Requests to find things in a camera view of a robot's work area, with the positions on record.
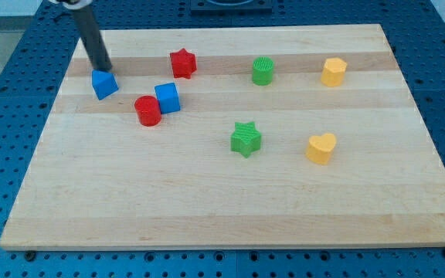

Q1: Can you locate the blue cube block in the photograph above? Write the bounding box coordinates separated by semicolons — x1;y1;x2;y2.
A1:
155;83;181;114

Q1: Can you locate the red star block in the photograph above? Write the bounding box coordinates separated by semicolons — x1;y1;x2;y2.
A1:
169;48;197;79

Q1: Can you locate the yellow heart block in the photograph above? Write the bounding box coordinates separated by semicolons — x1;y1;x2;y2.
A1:
304;133;337;165

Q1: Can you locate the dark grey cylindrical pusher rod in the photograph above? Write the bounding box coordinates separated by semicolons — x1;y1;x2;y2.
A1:
69;3;113;72

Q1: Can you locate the light wooden board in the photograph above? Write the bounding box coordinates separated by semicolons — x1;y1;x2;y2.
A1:
0;24;445;251

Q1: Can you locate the green cylinder block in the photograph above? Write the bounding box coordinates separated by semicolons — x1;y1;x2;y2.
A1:
252;56;274;86

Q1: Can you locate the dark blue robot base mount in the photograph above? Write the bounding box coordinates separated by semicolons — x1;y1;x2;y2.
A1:
189;0;274;15

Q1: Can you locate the silver rod holder flange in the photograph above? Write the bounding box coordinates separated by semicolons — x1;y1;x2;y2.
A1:
49;0;92;8

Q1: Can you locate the yellow hexagon block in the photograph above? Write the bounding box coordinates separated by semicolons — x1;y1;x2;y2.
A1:
321;57;348;87

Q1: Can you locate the red cylinder block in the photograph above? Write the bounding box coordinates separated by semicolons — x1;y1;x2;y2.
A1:
134;96;161;127

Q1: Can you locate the green star block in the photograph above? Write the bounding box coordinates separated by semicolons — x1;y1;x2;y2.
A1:
230;121;262;158

